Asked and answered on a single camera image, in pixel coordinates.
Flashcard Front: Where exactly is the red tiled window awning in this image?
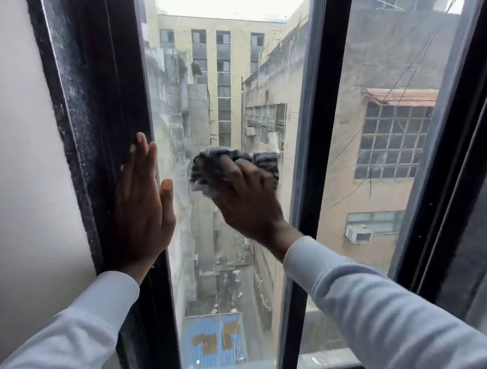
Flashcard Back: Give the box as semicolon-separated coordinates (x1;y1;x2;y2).
362;85;439;109

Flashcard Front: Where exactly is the person's right forearm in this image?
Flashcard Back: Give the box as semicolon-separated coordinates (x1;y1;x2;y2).
277;234;487;369

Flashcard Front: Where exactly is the grey concrete building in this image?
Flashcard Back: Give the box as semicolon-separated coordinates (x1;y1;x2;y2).
225;0;463;360

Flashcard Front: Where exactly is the white air conditioner unit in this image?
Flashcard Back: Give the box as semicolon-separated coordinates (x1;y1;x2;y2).
345;224;374;245

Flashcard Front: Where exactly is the blue corrugated roof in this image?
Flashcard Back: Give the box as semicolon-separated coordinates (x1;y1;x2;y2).
179;308;253;369

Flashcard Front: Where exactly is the person's left forearm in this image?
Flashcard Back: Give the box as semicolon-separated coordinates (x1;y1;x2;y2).
0;263;142;369

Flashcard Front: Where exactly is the dusty glass window pane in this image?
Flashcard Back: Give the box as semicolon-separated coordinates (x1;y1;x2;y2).
112;0;318;369

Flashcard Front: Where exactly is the black overhead cable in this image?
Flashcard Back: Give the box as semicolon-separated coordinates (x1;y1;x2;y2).
326;0;459;218

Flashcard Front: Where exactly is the beige multi-storey building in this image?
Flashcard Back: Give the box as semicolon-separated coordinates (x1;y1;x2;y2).
149;12;288;152

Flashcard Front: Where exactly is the large gridded factory window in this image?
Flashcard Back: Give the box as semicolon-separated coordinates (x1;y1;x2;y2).
354;101;434;185

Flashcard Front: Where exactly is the person's right hand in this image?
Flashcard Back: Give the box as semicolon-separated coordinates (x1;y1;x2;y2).
195;153;308;265

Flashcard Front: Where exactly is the black outer window frame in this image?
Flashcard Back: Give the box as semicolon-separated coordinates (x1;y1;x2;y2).
0;0;487;369

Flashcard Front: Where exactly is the black sliding window sash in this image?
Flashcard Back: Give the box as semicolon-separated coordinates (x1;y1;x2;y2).
277;0;482;369

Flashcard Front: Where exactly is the grey striped cleaning cloth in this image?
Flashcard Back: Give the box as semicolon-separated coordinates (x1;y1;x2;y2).
188;145;282;202

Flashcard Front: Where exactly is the clear glass window pane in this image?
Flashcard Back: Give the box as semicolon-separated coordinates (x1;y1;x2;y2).
297;0;469;369

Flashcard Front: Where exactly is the person's left hand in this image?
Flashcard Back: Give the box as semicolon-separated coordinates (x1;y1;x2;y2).
109;130;182;288

